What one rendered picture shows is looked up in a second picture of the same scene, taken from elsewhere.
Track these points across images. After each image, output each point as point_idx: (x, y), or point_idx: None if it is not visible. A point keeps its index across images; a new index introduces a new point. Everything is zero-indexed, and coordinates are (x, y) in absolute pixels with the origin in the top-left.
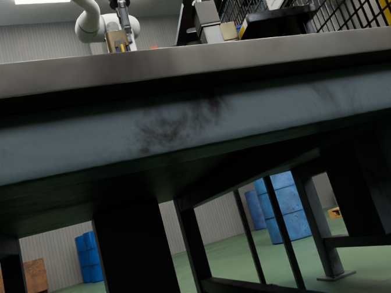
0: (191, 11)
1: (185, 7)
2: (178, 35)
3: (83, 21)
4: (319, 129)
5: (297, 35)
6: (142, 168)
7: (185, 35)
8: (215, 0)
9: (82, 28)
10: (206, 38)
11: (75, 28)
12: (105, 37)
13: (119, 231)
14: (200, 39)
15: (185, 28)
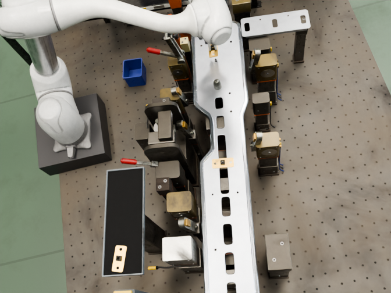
0: (295, 24)
1: (301, 27)
2: (276, 34)
3: (75, 24)
4: None
5: (370, 50)
6: None
7: (269, 28)
8: (301, 12)
9: (63, 29)
10: (305, 38)
11: (33, 32)
12: (275, 66)
13: None
14: (260, 20)
15: (279, 28)
